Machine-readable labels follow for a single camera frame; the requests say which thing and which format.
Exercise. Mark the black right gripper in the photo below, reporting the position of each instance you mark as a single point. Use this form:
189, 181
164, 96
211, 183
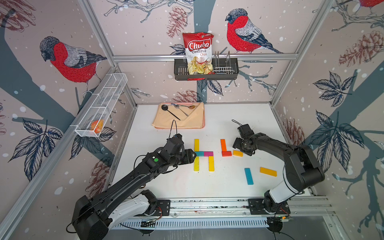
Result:
236, 145

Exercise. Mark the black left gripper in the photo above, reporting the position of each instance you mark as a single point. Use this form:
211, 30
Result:
188, 155

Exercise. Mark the orange small block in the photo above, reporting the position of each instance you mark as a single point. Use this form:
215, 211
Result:
238, 153

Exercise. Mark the orange long block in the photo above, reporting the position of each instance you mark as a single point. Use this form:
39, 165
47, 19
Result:
223, 145

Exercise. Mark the red small block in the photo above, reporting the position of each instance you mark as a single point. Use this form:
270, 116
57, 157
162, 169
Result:
226, 153

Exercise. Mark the magenta block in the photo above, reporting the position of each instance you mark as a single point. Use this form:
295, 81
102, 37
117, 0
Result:
208, 154

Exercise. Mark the yellow orange block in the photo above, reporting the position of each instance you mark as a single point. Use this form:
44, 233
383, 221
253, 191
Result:
268, 172

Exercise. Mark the lime yellow block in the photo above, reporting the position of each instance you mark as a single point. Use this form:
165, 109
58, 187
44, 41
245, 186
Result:
211, 164

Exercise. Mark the yellow long block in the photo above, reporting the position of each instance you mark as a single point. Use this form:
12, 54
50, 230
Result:
196, 164

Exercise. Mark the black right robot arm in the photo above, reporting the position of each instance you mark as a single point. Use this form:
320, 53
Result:
301, 168

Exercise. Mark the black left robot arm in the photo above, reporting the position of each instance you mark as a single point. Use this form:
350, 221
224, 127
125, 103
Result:
94, 217

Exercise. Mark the pink tray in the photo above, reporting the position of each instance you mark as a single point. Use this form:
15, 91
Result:
204, 120

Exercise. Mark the beige folded cloth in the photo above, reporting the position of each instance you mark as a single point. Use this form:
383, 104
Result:
177, 118

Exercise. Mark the teal long block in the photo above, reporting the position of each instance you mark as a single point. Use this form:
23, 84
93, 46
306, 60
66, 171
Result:
249, 177

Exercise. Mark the black ladle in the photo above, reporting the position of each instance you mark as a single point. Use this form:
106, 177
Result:
165, 108

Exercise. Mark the wooden spoon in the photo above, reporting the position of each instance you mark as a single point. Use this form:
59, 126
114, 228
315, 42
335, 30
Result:
189, 106

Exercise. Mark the orange fruit in basket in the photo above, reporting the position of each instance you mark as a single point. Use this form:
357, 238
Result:
97, 126

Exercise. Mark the red cassava chips bag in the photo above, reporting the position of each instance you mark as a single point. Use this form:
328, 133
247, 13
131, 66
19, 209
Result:
199, 53

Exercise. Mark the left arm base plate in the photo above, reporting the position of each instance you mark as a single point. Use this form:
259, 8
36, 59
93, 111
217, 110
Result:
162, 208

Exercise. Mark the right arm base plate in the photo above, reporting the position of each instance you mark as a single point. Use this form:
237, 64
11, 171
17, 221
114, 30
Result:
256, 207

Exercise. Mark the black wire rack basket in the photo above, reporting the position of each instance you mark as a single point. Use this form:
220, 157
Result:
217, 69

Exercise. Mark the aluminium rail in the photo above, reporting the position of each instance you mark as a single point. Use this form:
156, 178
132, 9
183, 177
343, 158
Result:
218, 207

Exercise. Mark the white wire wall basket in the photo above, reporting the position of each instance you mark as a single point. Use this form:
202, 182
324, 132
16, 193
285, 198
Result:
102, 105

